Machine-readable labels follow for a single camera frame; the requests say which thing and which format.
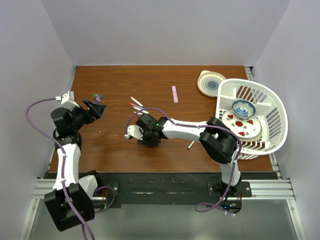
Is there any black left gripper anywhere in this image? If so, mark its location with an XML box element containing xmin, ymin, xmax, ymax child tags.
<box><xmin>66</xmin><ymin>98</ymin><xmax>106</xmax><ymax>131</ymax></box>

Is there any pink marker pen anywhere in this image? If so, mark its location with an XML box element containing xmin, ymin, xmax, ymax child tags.
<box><xmin>129</xmin><ymin>103</ymin><xmax>141</xmax><ymax>108</ymax></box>

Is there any teal tip white marker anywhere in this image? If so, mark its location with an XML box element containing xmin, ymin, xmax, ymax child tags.
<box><xmin>130</xmin><ymin>96</ymin><xmax>144</xmax><ymax>108</ymax></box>

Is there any black cap whiteboard marker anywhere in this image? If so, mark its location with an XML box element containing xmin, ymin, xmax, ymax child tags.
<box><xmin>187</xmin><ymin>141</ymin><xmax>195</xmax><ymax>150</ymax></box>

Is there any pink highlighter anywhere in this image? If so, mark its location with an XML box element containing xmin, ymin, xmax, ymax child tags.
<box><xmin>171</xmin><ymin>85</ymin><xmax>179</xmax><ymax>104</ymax></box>

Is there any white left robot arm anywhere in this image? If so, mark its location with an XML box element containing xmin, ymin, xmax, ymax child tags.
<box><xmin>44</xmin><ymin>98</ymin><xmax>107</xmax><ymax>232</ymax></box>

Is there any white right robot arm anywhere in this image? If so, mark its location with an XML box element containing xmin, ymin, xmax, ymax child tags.
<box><xmin>135</xmin><ymin>113</ymin><xmax>241</xmax><ymax>197</ymax></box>

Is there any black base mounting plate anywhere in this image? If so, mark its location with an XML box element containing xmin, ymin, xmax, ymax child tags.
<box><xmin>44</xmin><ymin>171</ymin><xmax>279</xmax><ymax>211</ymax></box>

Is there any cream plate with grey spiral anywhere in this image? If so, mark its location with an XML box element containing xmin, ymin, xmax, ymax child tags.
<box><xmin>197</xmin><ymin>70</ymin><xmax>226</xmax><ymax>98</ymax></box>

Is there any blue floral ceramic bowl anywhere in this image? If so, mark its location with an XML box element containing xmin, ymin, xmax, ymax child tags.
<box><xmin>231</xmin><ymin>99</ymin><xmax>256</xmax><ymax>119</ymax></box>

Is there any white watermelon pattern plate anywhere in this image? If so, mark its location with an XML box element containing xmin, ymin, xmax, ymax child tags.
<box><xmin>219</xmin><ymin>109</ymin><xmax>263</xmax><ymax>142</ymax></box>

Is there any white plastic dish rack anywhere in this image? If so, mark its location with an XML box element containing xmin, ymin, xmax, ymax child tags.
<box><xmin>215</xmin><ymin>78</ymin><xmax>288</xmax><ymax>160</ymax></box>

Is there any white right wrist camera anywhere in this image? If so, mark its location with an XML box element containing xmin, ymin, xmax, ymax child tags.
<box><xmin>124</xmin><ymin>125</ymin><xmax>144</xmax><ymax>141</ymax></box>

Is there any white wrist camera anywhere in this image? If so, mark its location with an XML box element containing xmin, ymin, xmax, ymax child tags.
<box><xmin>55</xmin><ymin>90</ymin><xmax>80</xmax><ymax>111</ymax></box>
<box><xmin>124</xmin><ymin>125</ymin><xmax>144</xmax><ymax>141</ymax></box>

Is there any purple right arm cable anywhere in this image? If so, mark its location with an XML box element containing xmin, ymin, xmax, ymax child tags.
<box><xmin>124</xmin><ymin>107</ymin><xmax>243</xmax><ymax>213</ymax></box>

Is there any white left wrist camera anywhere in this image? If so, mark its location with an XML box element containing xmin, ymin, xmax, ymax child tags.
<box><xmin>55</xmin><ymin>90</ymin><xmax>80</xmax><ymax>111</ymax></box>

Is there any aluminium frame rail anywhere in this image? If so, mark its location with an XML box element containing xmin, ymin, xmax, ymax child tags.
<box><xmin>31</xmin><ymin>179</ymin><xmax>296</xmax><ymax>200</ymax></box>

